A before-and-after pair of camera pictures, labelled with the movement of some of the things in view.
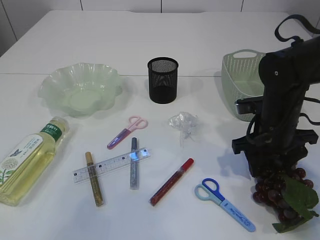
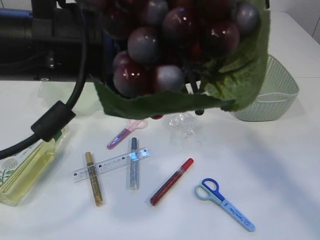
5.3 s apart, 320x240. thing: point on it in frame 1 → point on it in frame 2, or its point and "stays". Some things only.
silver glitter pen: [134, 168] stays
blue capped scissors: [209, 190] stays
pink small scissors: [135, 122] stays
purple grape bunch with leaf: [290, 196] → [172, 55]
